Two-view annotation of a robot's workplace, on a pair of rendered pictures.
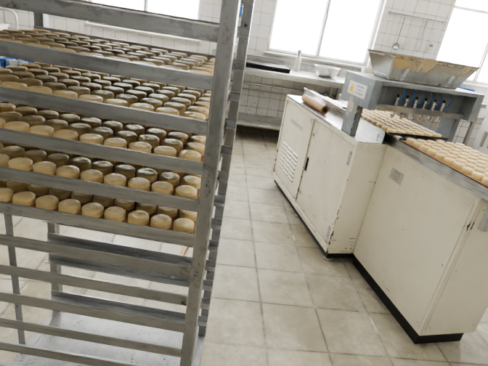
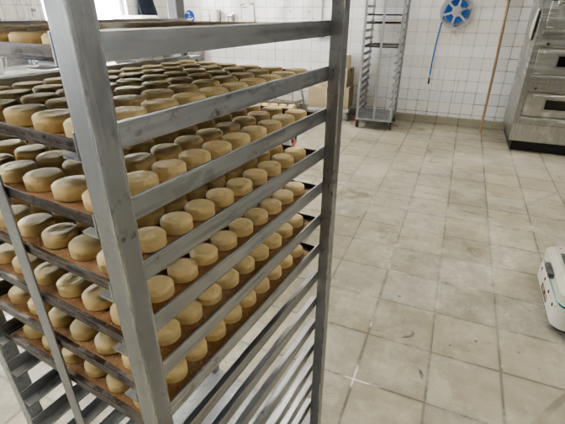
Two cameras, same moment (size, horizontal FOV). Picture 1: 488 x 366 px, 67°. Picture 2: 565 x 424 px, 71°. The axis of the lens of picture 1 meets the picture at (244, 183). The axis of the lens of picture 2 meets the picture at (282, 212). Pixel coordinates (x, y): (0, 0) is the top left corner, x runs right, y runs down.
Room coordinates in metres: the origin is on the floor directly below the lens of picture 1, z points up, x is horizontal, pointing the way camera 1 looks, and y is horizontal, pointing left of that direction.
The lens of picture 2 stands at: (0.38, 0.93, 1.44)
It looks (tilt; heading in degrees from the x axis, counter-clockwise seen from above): 27 degrees down; 299
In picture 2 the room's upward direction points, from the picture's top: straight up
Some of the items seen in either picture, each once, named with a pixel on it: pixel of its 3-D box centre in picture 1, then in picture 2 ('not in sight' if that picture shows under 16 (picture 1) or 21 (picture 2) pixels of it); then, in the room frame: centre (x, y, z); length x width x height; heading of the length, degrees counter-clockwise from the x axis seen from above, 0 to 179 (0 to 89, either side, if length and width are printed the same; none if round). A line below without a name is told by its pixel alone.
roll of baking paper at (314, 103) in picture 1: (314, 103); not in sight; (2.87, -0.43, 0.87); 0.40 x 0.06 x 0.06; 16
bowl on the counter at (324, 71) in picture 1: (326, 72); not in sight; (4.90, -0.79, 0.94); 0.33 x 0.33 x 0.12
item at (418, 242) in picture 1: (427, 234); not in sight; (1.82, -1.03, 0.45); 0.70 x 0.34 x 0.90; 16
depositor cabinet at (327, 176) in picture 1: (345, 170); not in sight; (2.76, -0.76, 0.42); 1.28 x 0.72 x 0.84; 16
